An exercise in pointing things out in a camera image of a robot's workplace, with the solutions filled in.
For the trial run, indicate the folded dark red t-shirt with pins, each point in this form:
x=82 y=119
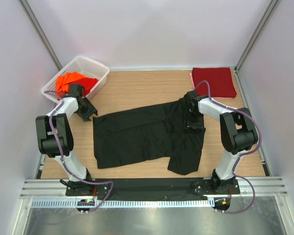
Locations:
x=214 y=82

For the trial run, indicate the aluminium frame rail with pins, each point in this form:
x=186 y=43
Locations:
x=44 y=188

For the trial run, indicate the white plastic basket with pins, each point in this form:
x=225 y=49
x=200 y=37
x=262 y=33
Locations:
x=85 y=66

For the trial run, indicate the orange t-shirt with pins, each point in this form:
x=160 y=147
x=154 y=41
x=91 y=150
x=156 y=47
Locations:
x=63 y=82

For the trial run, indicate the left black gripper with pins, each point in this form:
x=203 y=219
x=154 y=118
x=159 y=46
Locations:
x=91 y=109

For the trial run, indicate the red t-shirt in basket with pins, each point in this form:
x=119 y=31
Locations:
x=87 y=83

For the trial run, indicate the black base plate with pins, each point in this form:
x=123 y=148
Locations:
x=151 y=189

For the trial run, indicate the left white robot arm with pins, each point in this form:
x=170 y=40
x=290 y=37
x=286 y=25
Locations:
x=55 y=138

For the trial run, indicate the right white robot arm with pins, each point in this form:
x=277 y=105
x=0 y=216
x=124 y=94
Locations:
x=237 y=131

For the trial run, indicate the white slotted cable duct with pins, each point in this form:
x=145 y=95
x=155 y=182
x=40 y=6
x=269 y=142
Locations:
x=88 y=203

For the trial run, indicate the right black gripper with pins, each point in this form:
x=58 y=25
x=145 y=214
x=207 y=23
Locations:
x=199 y=126

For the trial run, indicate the black t-shirt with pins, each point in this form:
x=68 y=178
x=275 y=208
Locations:
x=149 y=133

